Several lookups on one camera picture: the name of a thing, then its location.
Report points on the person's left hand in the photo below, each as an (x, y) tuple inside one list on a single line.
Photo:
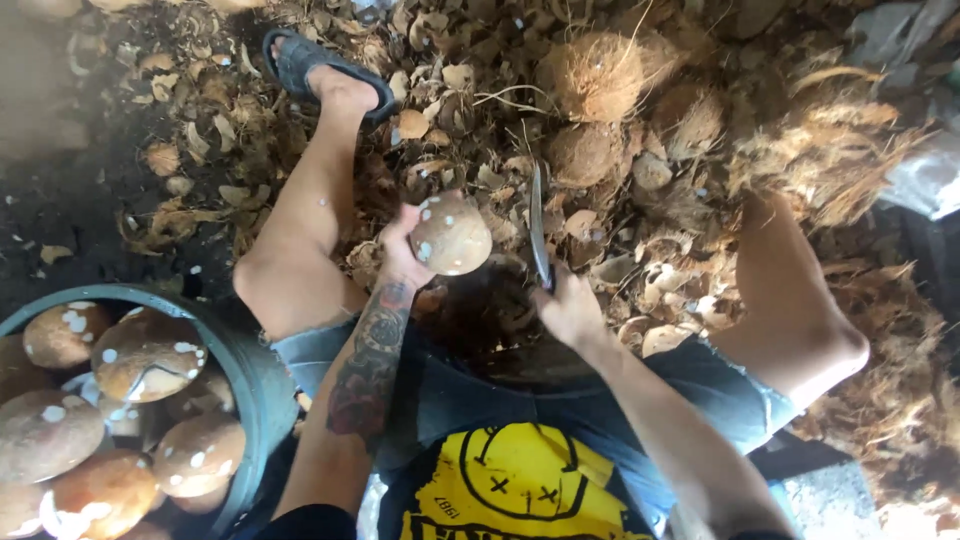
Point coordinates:
[(396, 251)]

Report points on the blue denim shorts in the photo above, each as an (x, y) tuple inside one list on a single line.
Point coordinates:
[(450, 397)]

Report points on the person's right hand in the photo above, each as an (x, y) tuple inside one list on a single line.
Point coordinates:
[(571, 309)]

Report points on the dark rubber sandal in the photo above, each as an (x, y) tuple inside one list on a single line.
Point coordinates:
[(300, 64)]

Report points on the person's leg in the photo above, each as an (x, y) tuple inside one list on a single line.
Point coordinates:
[(784, 315), (307, 217)]

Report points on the person's right fingers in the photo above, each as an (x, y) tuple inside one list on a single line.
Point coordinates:
[(546, 294)]

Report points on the person's left leg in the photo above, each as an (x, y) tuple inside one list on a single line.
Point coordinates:
[(307, 217)]

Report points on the grey stone seat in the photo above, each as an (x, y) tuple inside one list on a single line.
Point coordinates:
[(821, 491)]

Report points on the steel knife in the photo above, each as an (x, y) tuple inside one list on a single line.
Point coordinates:
[(537, 221)]

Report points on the clear plastic bag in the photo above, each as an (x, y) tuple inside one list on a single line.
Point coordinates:
[(928, 176)]

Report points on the black yellow print t-shirt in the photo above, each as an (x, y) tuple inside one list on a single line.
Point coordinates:
[(517, 487)]

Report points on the grey plastic sheet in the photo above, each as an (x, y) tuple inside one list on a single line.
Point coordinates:
[(892, 34)]

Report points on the large hairy husked coconut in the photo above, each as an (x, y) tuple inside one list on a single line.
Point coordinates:
[(596, 75)]

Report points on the heap of coconut husk fibre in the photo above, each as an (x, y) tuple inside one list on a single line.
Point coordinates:
[(832, 150)]

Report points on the small hairy husked coconut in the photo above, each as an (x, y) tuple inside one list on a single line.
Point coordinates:
[(583, 155)]

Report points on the pile of peeled coconuts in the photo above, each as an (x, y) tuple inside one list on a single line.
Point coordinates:
[(146, 360)]

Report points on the person's right leg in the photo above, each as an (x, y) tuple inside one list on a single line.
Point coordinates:
[(784, 315)]

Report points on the dark green round tub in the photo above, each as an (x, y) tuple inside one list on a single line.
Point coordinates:
[(259, 382)]

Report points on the fibrous husked coconut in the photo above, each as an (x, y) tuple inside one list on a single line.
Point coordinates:
[(688, 120)]

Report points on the peeled brown coconut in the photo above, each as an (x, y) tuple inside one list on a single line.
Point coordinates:
[(452, 236)]

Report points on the heap of coconut shell pieces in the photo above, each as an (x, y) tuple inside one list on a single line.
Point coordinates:
[(480, 97)]

